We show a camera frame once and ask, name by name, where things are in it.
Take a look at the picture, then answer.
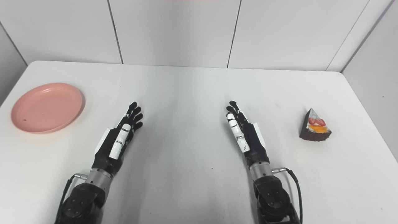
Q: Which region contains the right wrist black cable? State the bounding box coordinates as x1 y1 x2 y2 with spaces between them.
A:
271 167 304 224

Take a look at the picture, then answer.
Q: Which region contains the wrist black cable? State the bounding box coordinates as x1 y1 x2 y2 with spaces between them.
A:
271 167 304 224
58 173 88 218

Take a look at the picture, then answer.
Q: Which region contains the chocolate cake slice with fruit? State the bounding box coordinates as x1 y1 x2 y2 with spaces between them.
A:
299 108 332 142

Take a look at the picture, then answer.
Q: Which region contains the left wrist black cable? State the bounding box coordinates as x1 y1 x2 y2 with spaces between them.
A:
58 173 88 218

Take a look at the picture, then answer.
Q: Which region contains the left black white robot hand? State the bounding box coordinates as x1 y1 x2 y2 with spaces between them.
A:
91 102 144 176

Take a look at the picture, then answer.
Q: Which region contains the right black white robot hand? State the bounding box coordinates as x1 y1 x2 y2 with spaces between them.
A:
226 100 270 170

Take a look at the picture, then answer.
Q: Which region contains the pink round plate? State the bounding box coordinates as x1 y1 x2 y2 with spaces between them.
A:
11 82 86 134

